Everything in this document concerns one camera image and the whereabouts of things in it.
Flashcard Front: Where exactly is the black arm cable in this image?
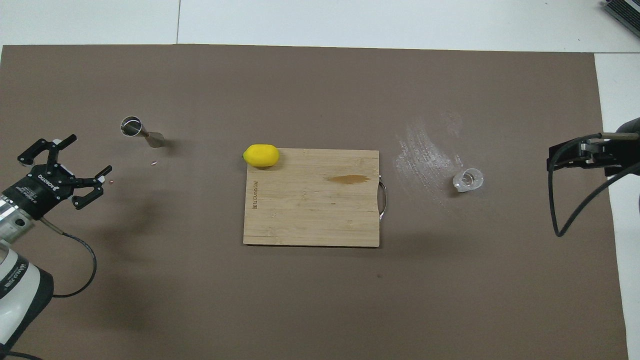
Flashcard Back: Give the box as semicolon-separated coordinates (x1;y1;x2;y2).
40;217;97;299
546;132;640;238

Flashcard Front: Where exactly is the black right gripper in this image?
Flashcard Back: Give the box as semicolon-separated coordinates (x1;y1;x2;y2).
547;138;640;177

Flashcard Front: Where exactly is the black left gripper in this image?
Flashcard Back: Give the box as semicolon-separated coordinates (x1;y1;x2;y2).
2;134;113;221

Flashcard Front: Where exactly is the steel double jigger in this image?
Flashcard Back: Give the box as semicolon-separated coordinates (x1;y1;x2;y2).
120;116;165;149

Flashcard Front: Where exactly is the yellow lemon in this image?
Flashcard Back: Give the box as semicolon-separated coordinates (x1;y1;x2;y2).
243;144;280;168

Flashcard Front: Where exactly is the clear plastic cup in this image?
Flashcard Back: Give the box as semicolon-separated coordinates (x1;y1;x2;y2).
452;168;485;193

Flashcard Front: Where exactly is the grey ribbed device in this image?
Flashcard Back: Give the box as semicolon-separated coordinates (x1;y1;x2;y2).
601;0;640;38

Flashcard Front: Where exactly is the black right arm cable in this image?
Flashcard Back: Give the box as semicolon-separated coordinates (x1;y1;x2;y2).
546;132;640;238

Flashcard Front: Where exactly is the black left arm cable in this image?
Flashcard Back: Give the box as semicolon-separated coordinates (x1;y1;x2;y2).
40;217;97;299

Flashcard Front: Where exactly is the wooden cutting board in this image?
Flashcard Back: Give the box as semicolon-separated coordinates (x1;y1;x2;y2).
243;148;388;248

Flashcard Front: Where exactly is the brown table mat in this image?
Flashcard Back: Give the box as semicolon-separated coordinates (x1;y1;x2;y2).
0;44;630;360

